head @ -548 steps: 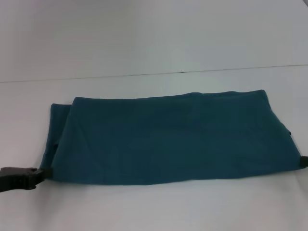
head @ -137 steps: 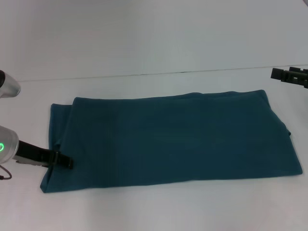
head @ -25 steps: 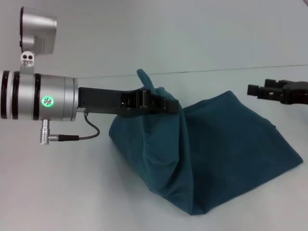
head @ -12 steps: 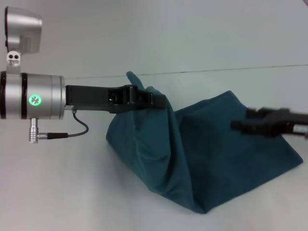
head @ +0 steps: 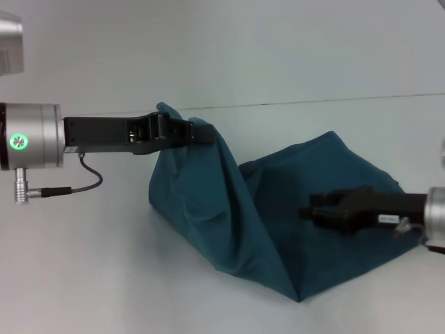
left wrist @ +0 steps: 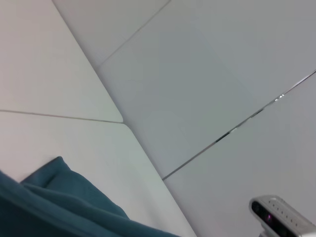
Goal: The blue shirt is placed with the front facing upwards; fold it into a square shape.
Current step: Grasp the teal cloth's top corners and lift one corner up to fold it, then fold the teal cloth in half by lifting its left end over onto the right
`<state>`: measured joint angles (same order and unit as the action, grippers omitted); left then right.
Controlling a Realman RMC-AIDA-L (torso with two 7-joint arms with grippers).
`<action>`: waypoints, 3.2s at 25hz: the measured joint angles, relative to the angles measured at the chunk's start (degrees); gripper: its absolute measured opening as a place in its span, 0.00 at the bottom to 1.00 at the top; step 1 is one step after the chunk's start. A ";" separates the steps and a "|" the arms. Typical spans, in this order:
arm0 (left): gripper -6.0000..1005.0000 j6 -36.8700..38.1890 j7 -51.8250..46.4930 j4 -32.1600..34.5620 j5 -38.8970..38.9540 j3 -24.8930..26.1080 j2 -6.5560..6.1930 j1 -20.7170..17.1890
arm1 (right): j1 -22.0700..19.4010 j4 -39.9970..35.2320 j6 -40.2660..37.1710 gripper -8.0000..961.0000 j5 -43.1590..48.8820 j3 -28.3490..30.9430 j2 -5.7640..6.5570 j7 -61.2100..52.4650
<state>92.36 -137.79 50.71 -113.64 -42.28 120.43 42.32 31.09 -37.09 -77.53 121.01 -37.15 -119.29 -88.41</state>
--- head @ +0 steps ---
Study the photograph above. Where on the silver and white left arm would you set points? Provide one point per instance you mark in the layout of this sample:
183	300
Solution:
29	135

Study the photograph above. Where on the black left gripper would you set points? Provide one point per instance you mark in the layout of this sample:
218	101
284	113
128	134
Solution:
111	134

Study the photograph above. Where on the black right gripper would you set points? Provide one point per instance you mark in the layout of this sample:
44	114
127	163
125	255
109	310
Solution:
386	208

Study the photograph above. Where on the teal t-shirt with FREE print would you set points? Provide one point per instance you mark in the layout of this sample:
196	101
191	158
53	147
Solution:
278	208

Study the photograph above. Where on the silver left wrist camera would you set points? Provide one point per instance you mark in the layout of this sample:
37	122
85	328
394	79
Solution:
10	45

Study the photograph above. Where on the silver right arm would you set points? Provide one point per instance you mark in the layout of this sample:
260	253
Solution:
436	214

